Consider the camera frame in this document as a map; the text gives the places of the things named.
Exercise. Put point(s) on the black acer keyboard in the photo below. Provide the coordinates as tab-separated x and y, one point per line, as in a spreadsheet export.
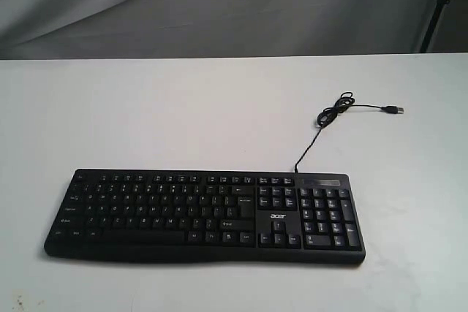
188	216

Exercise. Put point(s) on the grey backdrop cloth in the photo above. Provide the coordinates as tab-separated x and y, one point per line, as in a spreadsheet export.
79	29

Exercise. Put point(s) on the black tripod stand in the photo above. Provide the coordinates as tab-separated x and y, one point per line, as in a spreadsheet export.
432	26

